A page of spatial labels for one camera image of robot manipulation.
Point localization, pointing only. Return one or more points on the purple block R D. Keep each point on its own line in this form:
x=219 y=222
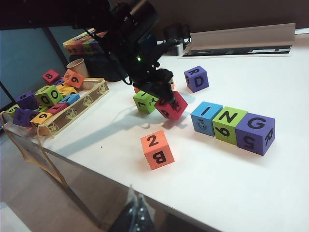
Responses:
x=189 y=83

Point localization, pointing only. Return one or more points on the yellow foam block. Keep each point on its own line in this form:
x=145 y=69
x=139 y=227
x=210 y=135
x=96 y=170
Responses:
x=68 y=91

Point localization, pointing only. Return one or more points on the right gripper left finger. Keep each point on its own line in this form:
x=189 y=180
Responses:
x=125 y=217

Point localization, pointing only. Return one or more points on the purple block G R 5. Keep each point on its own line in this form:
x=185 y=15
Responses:
x=241 y=145

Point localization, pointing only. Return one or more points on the green block O D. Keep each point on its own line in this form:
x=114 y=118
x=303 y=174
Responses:
x=39 y=101

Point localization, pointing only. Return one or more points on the yellow patterned box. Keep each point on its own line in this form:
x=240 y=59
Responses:
x=82 y=46

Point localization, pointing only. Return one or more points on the green foam block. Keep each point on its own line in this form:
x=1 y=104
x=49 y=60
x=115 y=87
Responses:
x=8 y=111

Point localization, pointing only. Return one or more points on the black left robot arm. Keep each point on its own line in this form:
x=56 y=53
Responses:
x=130 y=29

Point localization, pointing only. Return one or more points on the orange block 6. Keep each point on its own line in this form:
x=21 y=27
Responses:
x=80 y=83

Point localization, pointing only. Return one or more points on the blue block I A fish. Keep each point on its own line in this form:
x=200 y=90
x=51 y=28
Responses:
x=195 y=130

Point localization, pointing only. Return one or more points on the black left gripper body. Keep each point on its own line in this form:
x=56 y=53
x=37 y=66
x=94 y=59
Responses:
x=154 y=81

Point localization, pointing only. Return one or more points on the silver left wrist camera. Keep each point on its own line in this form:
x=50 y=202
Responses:
x=178 y=49

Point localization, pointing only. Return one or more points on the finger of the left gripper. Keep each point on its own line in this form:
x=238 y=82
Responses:
x=154 y=95
x=171 y=93

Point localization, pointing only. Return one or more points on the orange block 2 B C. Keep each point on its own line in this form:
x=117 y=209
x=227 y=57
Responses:
x=147 y=162

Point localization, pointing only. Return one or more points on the red block T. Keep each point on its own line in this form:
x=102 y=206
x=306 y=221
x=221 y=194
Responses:
x=64 y=106

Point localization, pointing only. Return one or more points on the beige tray gold print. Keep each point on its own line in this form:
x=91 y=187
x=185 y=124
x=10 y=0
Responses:
x=72 y=112

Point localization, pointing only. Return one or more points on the red block 8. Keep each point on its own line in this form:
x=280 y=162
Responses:
x=56 y=77

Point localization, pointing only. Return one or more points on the yellow block 6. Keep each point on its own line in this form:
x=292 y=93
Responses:
x=48 y=116

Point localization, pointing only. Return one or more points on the green block T L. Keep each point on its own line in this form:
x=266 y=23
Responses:
x=140 y=108

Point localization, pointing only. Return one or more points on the red block U P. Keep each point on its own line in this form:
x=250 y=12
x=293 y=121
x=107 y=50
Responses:
x=181 y=106

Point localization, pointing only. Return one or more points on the grey-brown desk partition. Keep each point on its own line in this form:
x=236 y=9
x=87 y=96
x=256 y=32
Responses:
x=229 y=12

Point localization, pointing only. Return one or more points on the dark blue hard case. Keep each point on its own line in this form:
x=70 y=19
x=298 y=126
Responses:
x=96 y=67

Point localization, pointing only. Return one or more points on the purple foam block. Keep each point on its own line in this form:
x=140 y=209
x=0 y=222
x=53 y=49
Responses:
x=31 y=100
x=58 y=82
x=17 y=120

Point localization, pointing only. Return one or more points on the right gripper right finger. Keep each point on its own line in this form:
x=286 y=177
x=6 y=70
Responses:
x=144 y=217

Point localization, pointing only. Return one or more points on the black mug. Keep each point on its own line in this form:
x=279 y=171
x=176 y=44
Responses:
x=173 y=31

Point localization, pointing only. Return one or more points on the blue block Y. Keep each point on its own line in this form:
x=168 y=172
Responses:
x=76 y=97

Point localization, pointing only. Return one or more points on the brown paper cup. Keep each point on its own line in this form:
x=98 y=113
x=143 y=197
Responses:
x=78 y=67

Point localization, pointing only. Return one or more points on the green block N 9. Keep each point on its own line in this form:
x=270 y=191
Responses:
x=233 y=140

